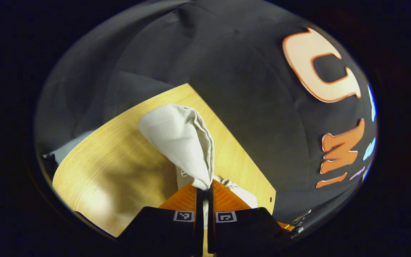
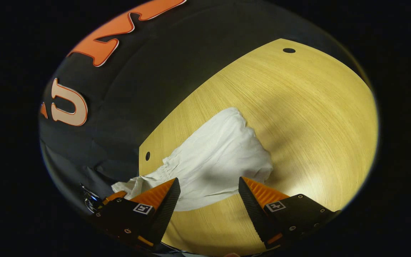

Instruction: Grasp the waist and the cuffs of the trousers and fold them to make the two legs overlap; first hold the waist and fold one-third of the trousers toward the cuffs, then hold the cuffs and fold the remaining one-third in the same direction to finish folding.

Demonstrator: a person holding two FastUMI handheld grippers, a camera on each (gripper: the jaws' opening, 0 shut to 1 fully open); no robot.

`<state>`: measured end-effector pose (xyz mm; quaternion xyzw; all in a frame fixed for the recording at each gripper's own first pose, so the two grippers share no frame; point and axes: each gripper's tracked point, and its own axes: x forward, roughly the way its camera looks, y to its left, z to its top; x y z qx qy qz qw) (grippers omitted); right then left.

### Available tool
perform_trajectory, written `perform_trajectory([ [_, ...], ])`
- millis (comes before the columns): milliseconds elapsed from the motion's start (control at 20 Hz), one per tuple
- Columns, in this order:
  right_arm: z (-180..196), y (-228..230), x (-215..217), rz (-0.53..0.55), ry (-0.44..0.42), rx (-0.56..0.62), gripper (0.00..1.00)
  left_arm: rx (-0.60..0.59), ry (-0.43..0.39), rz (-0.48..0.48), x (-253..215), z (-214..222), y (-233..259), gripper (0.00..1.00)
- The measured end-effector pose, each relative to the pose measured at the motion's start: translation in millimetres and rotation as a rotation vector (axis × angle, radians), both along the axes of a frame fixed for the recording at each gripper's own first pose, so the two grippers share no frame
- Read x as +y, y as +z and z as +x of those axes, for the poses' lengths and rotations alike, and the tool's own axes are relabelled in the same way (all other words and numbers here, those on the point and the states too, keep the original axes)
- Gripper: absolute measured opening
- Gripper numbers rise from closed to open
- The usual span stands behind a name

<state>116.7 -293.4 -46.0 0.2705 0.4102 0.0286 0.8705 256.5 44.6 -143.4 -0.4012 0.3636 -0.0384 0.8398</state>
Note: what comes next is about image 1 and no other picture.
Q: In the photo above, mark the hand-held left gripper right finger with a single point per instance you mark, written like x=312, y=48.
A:
x=211, y=228

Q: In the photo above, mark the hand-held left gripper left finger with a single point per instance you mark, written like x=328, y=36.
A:
x=199, y=228

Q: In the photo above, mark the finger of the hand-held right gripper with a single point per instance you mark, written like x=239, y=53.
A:
x=287, y=226

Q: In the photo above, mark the white jeans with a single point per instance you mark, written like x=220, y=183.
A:
x=180, y=135

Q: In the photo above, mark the black backdrop cloth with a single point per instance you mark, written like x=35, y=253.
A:
x=244, y=89

